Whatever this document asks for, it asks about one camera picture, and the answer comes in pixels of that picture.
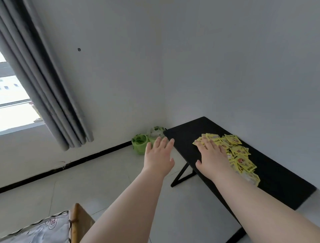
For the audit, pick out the person's left hand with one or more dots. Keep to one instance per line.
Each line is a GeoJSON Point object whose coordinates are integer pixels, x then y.
{"type": "Point", "coordinates": [157, 160]}

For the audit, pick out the person's right hand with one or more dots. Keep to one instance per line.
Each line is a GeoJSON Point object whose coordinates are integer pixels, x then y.
{"type": "Point", "coordinates": [212, 161]}

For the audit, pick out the person's left middle finger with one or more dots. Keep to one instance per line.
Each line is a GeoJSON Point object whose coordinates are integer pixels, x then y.
{"type": "Point", "coordinates": [164, 143]}

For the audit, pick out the person's right middle finger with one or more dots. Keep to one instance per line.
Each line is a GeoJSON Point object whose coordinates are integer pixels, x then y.
{"type": "Point", "coordinates": [206, 143]}

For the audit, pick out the person's right thumb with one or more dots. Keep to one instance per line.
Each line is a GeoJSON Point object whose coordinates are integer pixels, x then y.
{"type": "Point", "coordinates": [198, 164]}

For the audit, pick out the person's left thumb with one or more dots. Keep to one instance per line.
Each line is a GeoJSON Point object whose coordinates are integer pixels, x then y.
{"type": "Point", "coordinates": [172, 161]}

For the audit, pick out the person's left little finger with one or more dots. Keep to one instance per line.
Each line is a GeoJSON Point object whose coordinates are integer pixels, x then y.
{"type": "Point", "coordinates": [148, 147]}

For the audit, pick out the person's left forearm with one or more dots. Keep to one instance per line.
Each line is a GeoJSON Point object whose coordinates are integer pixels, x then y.
{"type": "Point", "coordinates": [125, 212]}

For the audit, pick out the person's right forearm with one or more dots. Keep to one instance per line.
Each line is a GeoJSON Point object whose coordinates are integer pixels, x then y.
{"type": "Point", "coordinates": [265, 212]}

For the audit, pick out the green plastic bag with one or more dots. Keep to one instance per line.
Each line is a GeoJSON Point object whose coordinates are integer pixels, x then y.
{"type": "Point", "coordinates": [140, 144]}

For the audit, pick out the white plastic bag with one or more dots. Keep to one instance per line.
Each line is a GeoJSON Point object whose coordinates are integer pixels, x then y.
{"type": "Point", "coordinates": [155, 132]}

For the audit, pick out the black metal table leg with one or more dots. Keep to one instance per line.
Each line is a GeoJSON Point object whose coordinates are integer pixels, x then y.
{"type": "Point", "coordinates": [236, 235]}
{"type": "Point", "coordinates": [183, 172]}

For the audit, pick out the pile of yellow packets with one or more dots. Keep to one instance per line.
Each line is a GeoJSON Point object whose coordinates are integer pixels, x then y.
{"type": "Point", "coordinates": [241, 152]}

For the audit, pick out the black baseboard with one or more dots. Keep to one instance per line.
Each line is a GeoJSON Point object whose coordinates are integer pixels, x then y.
{"type": "Point", "coordinates": [62, 166]}

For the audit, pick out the grey curtain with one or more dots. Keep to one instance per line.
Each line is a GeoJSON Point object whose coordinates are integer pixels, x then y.
{"type": "Point", "coordinates": [45, 82]}

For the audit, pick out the grey patterned cushion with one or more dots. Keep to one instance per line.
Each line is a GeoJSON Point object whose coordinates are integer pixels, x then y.
{"type": "Point", "coordinates": [40, 230]}

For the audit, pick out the window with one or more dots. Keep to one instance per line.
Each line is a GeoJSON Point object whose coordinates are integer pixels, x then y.
{"type": "Point", "coordinates": [15, 100]}

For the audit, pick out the wooden chair frame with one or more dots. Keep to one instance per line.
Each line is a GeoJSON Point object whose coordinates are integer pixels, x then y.
{"type": "Point", "coordinates": [80, 220]}

